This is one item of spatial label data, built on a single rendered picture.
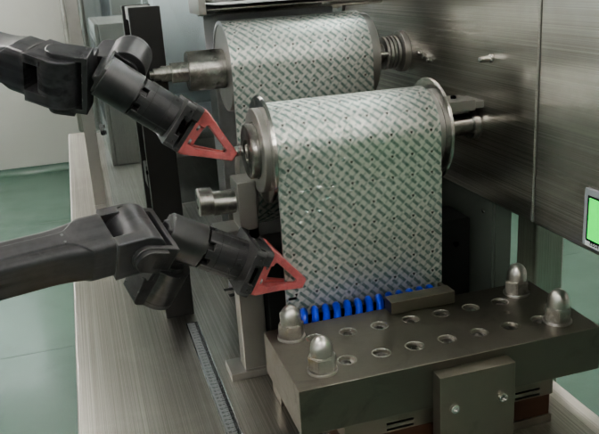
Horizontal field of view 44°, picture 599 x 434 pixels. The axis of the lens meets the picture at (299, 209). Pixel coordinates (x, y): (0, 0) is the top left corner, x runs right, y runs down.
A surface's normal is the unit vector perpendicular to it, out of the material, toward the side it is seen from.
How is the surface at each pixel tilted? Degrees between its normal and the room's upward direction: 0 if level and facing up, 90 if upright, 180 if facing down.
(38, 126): 90
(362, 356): 0
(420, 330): 0
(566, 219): 90
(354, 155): 90
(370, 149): 90
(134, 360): 0
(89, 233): 27
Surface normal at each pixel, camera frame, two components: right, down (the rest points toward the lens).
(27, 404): -0.06, -0.95
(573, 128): -0.95, 0.15
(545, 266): 0.29, 0.28
